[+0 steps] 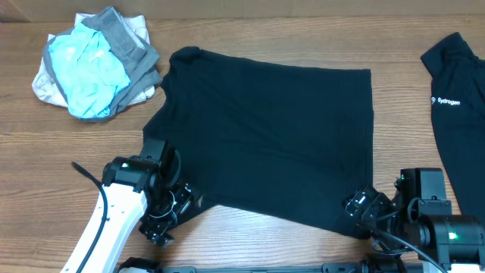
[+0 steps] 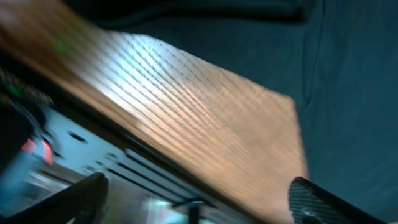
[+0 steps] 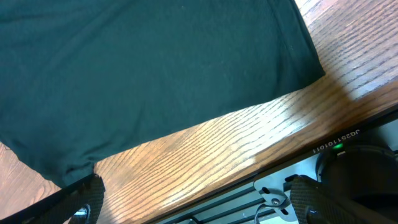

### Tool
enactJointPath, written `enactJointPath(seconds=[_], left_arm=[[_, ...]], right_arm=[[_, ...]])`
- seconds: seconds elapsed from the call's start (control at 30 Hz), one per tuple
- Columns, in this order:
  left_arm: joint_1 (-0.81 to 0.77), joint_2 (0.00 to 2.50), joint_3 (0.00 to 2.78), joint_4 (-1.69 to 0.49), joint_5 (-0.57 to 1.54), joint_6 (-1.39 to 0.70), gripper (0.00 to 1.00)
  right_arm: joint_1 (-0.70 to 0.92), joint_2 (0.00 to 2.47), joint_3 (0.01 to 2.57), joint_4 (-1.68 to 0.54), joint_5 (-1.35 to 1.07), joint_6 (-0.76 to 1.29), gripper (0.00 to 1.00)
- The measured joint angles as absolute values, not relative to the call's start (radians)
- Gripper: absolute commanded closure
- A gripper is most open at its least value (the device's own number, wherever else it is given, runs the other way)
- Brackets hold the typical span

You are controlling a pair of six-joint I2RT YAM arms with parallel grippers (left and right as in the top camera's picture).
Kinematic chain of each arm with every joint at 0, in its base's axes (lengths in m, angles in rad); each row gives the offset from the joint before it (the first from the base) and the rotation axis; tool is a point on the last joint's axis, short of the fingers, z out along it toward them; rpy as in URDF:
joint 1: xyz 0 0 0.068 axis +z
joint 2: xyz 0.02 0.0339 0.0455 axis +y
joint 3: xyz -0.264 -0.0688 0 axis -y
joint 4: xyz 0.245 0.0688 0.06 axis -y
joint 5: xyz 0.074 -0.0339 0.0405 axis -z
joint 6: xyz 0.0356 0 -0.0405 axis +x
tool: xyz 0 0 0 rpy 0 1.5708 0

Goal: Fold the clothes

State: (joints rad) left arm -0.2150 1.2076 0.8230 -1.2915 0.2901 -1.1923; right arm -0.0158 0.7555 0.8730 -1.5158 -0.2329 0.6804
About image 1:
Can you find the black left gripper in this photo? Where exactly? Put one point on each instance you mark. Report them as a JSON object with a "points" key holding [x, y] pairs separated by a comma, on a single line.
{"points": [[156, 228]]}

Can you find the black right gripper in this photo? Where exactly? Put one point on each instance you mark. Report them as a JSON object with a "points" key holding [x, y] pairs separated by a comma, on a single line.
{"points": [[378, 204]]}

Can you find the black t-shirt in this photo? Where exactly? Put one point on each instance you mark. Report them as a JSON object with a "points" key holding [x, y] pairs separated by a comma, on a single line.
{"points": [[286, 141]]}

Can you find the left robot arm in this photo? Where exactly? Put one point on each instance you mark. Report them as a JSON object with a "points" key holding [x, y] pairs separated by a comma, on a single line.
{"points": [[134, 192]]}

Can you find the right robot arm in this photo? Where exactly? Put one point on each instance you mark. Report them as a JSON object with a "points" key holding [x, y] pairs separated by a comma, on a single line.
{"points": [[419, 221]]}

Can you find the black shirt with white logo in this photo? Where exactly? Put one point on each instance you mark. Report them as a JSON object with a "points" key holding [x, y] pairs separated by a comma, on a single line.
{"points": [[457, 115]]}

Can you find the light blue folded shirt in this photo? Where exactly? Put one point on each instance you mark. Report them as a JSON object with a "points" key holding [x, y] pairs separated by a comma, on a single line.
{"points": [[86, 71]]}

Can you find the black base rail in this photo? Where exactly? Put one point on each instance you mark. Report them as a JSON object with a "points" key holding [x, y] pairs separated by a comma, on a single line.
{"points": [[257, 270]]}

